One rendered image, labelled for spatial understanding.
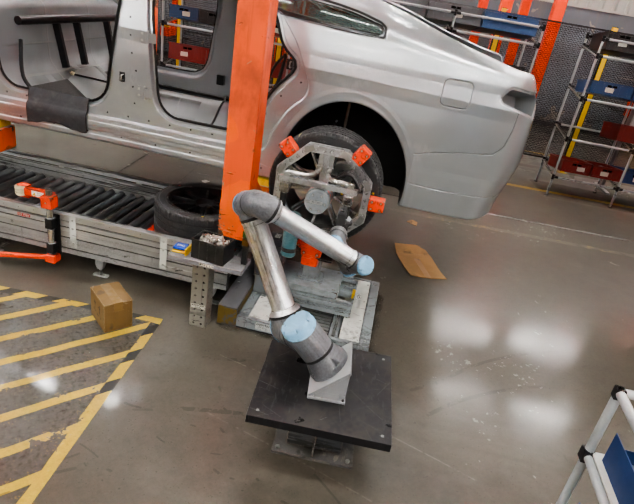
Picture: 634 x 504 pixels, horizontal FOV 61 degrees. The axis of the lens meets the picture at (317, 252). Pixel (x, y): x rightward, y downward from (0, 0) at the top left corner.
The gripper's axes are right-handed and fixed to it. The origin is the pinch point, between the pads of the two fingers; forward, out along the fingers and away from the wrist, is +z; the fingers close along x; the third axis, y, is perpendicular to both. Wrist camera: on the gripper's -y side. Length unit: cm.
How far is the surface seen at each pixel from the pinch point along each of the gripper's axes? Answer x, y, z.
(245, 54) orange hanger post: -64, -70, 6
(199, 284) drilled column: -72, 54, -13
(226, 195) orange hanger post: -67, 5, 6
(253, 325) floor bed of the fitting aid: -41, 79, -4
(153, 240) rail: -113, 48, 14
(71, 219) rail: -167, 46, 13
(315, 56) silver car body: -38, -69, 58
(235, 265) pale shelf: -53, 38, -11
